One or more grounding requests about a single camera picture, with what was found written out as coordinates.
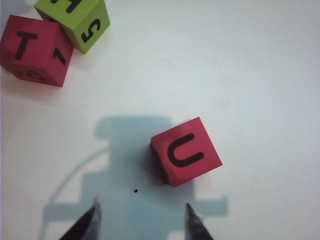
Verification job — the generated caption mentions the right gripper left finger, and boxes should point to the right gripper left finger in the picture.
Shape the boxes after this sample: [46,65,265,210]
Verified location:
[59,194,102,240]

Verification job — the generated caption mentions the red cube printed 0 U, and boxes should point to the red cube printed 0 U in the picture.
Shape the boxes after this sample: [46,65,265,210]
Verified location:
[149,116,223,188]

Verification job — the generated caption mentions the green cube printed 2 H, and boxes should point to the green cube printed 2 H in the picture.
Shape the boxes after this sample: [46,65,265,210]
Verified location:
[33,0,111,55]

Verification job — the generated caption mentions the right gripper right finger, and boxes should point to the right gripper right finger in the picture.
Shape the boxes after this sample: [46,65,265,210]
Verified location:
[184,202,216,240]

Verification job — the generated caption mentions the red cube printed 1 T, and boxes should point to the red cube printed 1 T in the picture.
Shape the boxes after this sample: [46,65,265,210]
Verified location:
[0,14,75,88]

